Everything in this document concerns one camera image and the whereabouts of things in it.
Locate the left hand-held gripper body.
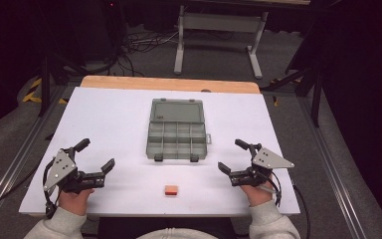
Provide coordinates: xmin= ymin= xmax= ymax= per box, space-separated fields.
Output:
xmin=43 ymin=147 xmax=106 ymax=194

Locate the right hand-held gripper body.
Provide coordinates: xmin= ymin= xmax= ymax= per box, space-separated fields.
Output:
xmin=229 ymin=142 xmax=295 ymax=188

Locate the orange eraser block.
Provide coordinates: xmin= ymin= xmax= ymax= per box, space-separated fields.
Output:
xmin=164 ymin=184 xmax=180 ymax=196

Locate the clear plastic compartment box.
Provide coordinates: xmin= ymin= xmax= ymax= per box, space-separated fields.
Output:
xmin=145 ymin=98 xmax=213 ymax=163

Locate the person's left hand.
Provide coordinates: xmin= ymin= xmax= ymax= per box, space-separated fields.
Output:
xmin=58 ymin=187 xmax=96 ymax=217

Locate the person's right hand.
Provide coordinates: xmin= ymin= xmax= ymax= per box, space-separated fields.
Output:
xmin=240 ymin=168 xmax=277 ymax=208

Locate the white table board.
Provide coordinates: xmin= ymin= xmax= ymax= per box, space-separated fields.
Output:
xmin=18 ymin=86 xmax=301 ymax=218

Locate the black metal stand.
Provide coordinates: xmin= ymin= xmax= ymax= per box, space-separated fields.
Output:
xmin=261 ymin=59 xmax=324 ymax=129
xmin=37 ymin=55 xmax=92 ymax=118

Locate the yellow black floor tape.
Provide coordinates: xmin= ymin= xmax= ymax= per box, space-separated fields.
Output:
xmin=21 ymin=77 xmax=69 ymax=106

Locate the person's torso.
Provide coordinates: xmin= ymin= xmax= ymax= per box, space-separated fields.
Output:
xmin=134 ymin=227 xmax=221 ymax=239

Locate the wooden table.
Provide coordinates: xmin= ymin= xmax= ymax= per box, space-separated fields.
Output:
xmin=80 ymin=75 xmax=262 ymax=95

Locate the white metal stand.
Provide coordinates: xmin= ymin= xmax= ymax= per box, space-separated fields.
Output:
xmin=173 ymin=4 xmax=270 ymax=81

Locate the left hand-held gripper cable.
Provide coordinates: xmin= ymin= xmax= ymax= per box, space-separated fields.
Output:
xmin=42 ymin=158 xmax=63 ymax=220

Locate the hand-held gripper cable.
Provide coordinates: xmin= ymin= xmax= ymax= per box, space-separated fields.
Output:
xmin=42 ymin=158 xmax=63 ymax=220
xmin=268 ymin=170 xmax=312 ymax=239

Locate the aluminium floor rail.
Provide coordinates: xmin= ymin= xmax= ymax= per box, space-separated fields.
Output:
xmin=0 ymin=84 xmax=72 ymax=231
xmin=297 ymin=97 xmax=370 ymax=239

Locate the right hand-held gripper cable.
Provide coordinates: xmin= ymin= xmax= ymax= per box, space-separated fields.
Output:
xmin=268 ymin=170 xmax=312 ymax=239

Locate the bundle of floor cables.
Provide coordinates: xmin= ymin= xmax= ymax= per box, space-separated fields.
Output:
xmin=89 ymin=29 xmax=181 ymax=78

